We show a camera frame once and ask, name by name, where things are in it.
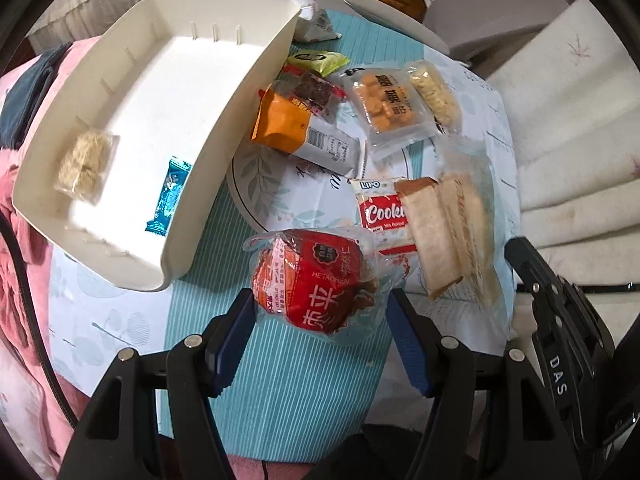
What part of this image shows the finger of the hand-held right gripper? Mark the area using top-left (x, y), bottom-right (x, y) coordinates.
top-left (505, 236), bottom-right (590, 335)

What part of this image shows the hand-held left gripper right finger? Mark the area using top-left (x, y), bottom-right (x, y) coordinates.
top-left (385, 287), bottom-right (583, 480)

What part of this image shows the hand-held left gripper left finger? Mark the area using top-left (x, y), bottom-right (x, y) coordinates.
top-left (60, 287), bottom-right (258, 480)

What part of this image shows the red round cake packet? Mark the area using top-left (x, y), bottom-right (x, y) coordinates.
top-left (243, 228), bottom-right (396, 346)

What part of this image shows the clear wafer packet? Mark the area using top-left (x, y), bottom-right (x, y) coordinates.
top-left (394, 147), bottom-right (503, 303)

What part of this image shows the red white cookie packet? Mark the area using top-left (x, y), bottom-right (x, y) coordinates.
top-left (348, 177), bottom-right (418, 261)

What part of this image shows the blue candy wrapper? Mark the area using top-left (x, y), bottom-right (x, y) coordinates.
top-left (145, 156), bottom-right (193, 235)

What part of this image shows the rice puff bar packet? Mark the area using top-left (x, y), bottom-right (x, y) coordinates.
top-left (404, 59), bottom-right (463, 133)

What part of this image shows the orange white snack packet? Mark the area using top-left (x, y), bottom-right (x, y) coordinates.
top-left (250, 86), bottom-right (368, 173)

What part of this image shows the beige cracker packet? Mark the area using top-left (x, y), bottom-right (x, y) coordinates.
top-left (54, 129), bottom-right (121, 205)

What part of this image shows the clear yellow biscuit packet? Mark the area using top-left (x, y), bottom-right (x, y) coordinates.
top-left (341, 66), bottom-right (437, 161)

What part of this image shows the white plastic basket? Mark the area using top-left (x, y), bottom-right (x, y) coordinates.
top-left (11, 0), bottom-right (303, 292)

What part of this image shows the clear dark red snack packet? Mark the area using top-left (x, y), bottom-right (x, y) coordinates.
top-left (272, 71), bottom-right (347, 118)

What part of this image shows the teal striped table runner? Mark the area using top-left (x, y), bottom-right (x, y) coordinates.
top-left (162, 9), bottom-right (426, 463)

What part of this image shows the white quilted bedding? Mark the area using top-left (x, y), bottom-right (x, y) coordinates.
top-left (450, 0), bottom-right (640, 261)

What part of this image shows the pink blanket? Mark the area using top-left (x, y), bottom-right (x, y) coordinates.
top-left (0, 37), bottom-right (166, 480)

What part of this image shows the grey chair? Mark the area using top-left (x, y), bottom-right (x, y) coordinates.
top-left (315, 0), bottom-right (571, 61)

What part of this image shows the green snack packet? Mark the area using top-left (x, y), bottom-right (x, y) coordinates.
top-left (286, 51), bottom-right (351, 78)

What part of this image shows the dark blue cloth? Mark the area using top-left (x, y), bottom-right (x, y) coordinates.
top-left (0, 42), bottom-right (73, 148)

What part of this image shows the crumpled grey white packet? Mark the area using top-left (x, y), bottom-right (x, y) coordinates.
top-left (292, 0), bottom-right (341, 43)

